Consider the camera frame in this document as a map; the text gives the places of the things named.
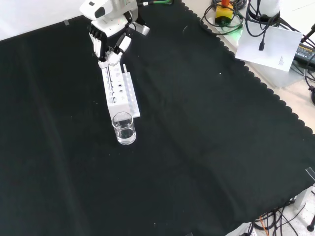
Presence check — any green cable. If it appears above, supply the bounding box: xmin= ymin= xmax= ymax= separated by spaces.
xmin=137 ymin=0 xmax=174 ymax=6

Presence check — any orange cable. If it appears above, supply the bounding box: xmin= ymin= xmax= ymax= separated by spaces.
xmin=257 ymin=215 xmax=269 ymax=232

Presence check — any black looped cable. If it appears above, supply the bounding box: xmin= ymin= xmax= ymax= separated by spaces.
xmin=199 ymin=0 xmax=245 ymax=35

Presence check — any black power adapter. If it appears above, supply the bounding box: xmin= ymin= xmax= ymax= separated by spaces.
xmin=293 ymin=41 xmax=315 ymax=65

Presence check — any yellow stop button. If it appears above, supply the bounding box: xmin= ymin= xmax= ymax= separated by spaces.
xmin=215 ymin=0 xmax=234 ymax=27

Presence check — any white test tube rack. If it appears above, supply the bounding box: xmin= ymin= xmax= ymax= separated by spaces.
xmin=101 ymin=62 xmax=141 ymax=119

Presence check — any black floor cable bundle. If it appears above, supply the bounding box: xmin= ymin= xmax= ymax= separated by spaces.
xmin=252 ymin=205 xmax=315 ymax=236

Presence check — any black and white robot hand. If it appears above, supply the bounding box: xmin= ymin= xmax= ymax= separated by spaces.
xmin=87 ymin=17 xmax=132 ymax=69

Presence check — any clear glass rod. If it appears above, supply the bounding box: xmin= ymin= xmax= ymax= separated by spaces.
xmin=106 ymin=65 xmax=115 ymax=97

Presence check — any black bench cloth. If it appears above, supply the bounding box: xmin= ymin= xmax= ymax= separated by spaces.
xmin=0 ymin=0 xmax=315 ymax=236

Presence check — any black stand leg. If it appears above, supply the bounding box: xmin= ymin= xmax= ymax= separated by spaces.
xmin=306 ymin=203 xmax=315 ymax=232

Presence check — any black cable with plug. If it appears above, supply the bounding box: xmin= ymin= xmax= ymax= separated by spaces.
xmin=245 ymin=0 xmax=282 ymax=52

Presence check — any clear glass beaker with water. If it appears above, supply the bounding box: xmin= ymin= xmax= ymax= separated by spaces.
xmin=111 ymin=112 xmax=137 ymax=146

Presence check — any clear tape strip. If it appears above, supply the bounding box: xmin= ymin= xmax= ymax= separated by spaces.
xmin=304 ymin=166 xmax=315 ymax=180

